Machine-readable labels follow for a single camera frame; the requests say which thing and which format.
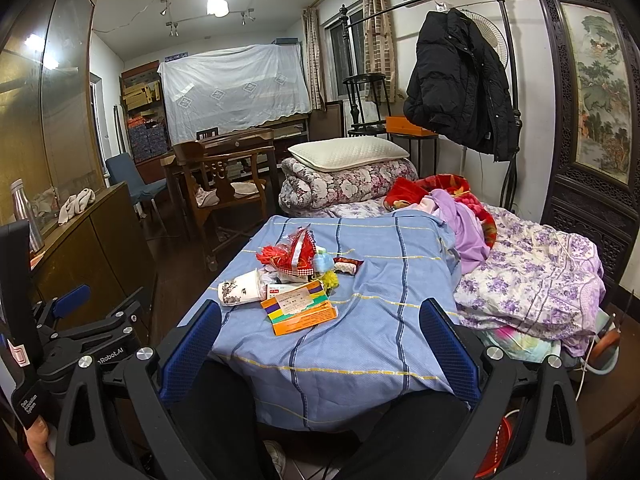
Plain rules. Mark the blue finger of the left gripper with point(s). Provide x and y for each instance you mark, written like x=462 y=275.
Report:
x=70 y=302

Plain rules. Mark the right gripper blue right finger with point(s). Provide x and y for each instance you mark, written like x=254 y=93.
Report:
x=455 y=362

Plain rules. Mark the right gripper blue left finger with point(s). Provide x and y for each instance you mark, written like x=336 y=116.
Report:
x=183 y=351

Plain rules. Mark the white floral paper cup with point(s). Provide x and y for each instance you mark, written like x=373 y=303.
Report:
x=243 y=289

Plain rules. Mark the white printed packet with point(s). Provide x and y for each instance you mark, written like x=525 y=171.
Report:
x=273 y=281

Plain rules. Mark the orange purple box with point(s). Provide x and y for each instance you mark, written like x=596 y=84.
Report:
x=300 y=308

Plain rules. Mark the small red white wrapper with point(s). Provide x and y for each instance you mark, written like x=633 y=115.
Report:
x=347 y=265

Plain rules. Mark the red snack bag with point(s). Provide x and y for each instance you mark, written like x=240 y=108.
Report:
x=299 y=249

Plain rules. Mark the yellow pompom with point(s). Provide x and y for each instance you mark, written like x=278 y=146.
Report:
x=329 y=281

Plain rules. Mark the light blue case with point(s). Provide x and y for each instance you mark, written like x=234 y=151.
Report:
x=322 y=262

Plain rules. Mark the red mesh trash basket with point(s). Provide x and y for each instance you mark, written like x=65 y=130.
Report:
x=497 y=450

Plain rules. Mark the person left hand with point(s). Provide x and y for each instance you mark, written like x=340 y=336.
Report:
x=37 y=437

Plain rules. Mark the pastel tie-dye quilt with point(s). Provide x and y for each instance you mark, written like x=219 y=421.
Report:
x=519 y=346

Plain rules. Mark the blue striped bed blanket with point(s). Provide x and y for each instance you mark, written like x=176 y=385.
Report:
x=373 y=351

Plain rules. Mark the white rag on cabinet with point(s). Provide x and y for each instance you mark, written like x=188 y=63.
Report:
x=75 y=205

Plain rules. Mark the steel water bottle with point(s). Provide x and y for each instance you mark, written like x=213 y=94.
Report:
x=23 y=211

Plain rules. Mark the purple floral duvet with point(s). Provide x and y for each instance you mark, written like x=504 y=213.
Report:
x=541 y=282

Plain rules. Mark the lilac cloth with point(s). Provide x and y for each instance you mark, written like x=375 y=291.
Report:
x=470 y=238

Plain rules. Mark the blue upholstered chair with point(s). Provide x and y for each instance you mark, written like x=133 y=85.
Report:
x=121 y=169

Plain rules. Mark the light blue wash basin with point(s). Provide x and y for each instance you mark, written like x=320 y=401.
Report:
x=605 y=322

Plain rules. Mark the brown frying pan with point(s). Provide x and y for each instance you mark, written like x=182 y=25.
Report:
x=605 y=346

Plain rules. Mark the wooden armchair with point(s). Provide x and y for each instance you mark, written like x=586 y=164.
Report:
x=224 y=173

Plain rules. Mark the floral folded quilt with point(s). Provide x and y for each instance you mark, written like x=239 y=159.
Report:
x=351 y=193

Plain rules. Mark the black metal coat rack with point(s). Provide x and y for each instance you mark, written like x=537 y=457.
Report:
x=510 y=180

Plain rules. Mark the cream pillow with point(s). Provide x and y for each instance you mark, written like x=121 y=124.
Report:
x=346 y=153

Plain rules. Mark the white dust cover sheet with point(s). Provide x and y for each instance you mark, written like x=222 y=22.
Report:
x=232 y=89

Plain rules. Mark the black round plant stand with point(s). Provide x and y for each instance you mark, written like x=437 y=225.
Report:
x=369 y=104

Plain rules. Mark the black puffer jacket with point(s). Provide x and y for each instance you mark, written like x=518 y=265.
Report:
x=458 y=87

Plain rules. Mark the white standing fan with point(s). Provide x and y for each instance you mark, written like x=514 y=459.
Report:
x=490 y=33

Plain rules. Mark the beige checked curtain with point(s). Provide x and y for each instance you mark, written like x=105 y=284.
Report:
x=379 y=48

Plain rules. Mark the carved dark wooden screen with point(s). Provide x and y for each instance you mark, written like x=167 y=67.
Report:
x=594 y=182

